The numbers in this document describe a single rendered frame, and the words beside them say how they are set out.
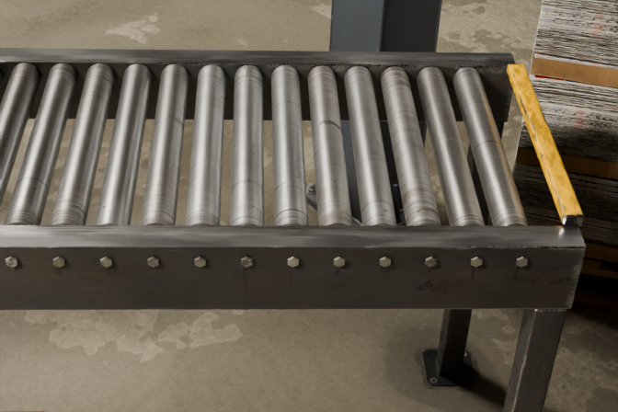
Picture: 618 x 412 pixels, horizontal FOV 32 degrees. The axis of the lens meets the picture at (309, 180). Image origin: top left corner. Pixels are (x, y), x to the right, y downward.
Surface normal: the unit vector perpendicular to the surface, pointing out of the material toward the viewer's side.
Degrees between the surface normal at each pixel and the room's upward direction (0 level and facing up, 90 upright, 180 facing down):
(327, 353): 0
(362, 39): 90
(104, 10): 0
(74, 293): 90
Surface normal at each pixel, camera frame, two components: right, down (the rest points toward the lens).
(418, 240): 0.04, -0.80
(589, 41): -0.26, 0.58
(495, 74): 0.04, 0.60
